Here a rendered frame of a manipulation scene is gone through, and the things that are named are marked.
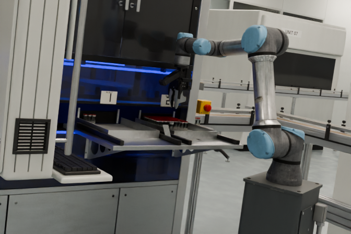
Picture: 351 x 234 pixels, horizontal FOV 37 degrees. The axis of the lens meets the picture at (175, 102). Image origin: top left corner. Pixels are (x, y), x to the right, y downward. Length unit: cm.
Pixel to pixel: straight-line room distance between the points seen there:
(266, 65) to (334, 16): 890
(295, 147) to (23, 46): 114
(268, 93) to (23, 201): 115
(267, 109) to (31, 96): 92
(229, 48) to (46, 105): 102
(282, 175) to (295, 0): 807
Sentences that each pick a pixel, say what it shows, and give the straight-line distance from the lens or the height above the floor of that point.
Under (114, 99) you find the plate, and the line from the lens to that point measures 249.
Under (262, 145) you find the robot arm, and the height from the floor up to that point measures 95.
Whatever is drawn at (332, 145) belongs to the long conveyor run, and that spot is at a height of 86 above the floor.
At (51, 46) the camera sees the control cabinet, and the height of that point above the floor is 124.
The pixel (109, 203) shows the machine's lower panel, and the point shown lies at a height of 50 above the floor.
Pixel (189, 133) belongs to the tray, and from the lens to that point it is 244.
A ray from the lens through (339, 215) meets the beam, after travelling 310.
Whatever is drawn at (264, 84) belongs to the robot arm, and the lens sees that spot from 212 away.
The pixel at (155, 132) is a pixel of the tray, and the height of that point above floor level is 91.
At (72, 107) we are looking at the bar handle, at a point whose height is 105.
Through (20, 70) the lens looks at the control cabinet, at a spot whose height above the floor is 116.
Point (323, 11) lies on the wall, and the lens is 1074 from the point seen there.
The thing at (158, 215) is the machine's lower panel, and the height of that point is 42.
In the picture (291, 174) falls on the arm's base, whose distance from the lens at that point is 222.
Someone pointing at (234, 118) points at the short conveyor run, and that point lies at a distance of 312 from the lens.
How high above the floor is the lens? 128
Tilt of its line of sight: 6 degrees down
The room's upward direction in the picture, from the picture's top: 7 degrees clockwise
